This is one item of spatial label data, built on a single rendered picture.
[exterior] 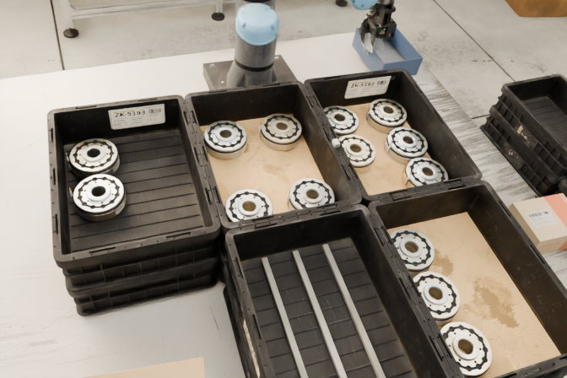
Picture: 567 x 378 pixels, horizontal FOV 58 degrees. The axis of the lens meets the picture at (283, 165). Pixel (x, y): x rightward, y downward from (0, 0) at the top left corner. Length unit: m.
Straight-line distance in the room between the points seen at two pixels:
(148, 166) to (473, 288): 0.76
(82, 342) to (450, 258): 0.79
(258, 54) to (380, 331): 0.79
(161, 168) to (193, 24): 2.01
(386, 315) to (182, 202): 0.49
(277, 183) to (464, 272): 0.45
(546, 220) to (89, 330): 1.10
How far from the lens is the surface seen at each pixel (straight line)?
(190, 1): 3.10
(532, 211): 1.46
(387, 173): 1.29
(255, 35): 1.42
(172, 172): 1.22
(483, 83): 3.20
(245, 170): 1.22
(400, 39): 1.87
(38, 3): 3.41
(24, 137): 1.54
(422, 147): 1.34
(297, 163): 1.25
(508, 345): 1.14
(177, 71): 1.69
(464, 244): 1.23
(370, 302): 1.08
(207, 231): 0.99
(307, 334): 1.02
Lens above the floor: 1.75
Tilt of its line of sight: 48 degrees down
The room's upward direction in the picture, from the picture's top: 10 degrees clockwise
